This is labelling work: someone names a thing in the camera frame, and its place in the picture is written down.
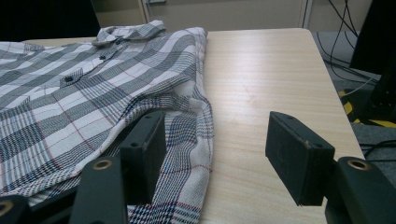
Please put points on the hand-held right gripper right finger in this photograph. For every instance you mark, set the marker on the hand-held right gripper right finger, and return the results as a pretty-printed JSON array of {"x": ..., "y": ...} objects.
[{"x": 295, "y": 161}]

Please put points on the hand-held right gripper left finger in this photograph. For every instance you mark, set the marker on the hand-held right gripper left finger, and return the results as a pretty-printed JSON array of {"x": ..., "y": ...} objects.
[{"x": 141, "y": 161}]

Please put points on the grey white plaid shirt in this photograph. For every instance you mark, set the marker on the grey white plaid shirt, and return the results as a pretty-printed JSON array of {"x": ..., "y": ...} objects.
[{"x": 62, "y": 102}]

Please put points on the black yellow striped stand base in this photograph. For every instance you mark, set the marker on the black yellow striped stand base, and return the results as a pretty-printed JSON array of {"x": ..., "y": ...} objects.
[{"x": 373, "y": 105}]

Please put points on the black curtain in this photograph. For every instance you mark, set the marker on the black curtain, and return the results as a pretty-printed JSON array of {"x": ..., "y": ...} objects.
[{"x": 376, "y": 34}]

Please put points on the beige wooden desk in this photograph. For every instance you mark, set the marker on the beige wooden desk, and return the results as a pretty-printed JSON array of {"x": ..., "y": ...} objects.
[{"x": 224, "y": 15}]

